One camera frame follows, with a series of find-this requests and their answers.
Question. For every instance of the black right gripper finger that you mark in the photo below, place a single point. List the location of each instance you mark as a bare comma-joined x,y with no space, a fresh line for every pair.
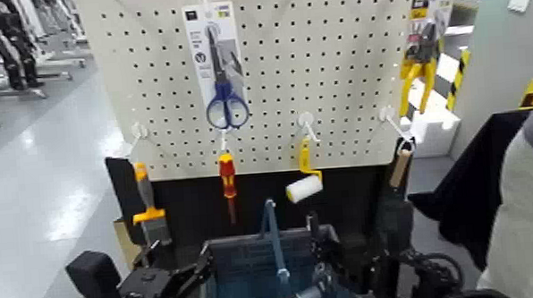
332,244
339,276

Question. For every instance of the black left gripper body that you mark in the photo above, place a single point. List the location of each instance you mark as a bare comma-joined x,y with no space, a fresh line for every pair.
147,292

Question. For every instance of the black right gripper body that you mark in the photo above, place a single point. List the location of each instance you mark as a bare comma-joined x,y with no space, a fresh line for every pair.
364,265

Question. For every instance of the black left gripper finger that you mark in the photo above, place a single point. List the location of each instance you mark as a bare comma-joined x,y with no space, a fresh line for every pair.
146,255
190,274

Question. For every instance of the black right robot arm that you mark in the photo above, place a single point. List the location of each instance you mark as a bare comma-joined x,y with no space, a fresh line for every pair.
426,284

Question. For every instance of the blue grey plastic crate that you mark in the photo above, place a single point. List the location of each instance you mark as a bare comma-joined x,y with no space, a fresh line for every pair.
246,264

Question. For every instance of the brown cardboard piece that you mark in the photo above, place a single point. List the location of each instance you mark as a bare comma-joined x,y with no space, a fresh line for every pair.
128,254

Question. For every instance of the black stand backing panel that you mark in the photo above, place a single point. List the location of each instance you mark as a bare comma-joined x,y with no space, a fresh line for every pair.
190,207

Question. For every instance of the black flat panel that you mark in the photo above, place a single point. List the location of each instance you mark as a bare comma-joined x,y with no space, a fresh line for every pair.
121,193

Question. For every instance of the red and yellow screwdriver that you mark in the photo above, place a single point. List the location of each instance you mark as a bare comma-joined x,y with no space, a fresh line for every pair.
227,171

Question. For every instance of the white pegboard hook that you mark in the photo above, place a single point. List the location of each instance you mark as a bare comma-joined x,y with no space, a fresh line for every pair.
388,114
307,121
139,130
224,138

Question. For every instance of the black cloth covered table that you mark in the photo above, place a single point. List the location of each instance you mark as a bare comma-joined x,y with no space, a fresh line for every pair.
476,191

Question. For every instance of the white pegboard panel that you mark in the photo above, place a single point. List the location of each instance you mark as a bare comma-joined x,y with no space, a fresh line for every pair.
291,96

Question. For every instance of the white foam block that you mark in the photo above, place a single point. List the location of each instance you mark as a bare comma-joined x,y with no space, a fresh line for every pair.
434,128

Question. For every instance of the blue scissors in card package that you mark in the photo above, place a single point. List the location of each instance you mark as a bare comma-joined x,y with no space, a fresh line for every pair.
200,37

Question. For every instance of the black robot on stand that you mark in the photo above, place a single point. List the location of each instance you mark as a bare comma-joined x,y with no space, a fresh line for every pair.
10,45

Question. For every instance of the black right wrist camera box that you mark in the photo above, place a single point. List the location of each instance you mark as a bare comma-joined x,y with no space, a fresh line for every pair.
396,228

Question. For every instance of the yellow black striped post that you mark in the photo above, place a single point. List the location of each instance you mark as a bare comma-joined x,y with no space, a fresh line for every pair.
458,75

